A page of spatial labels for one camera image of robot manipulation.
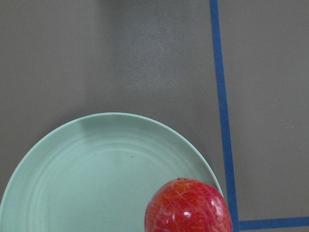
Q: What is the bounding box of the light green plate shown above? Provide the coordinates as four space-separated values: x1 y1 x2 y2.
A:
0 113 219 232

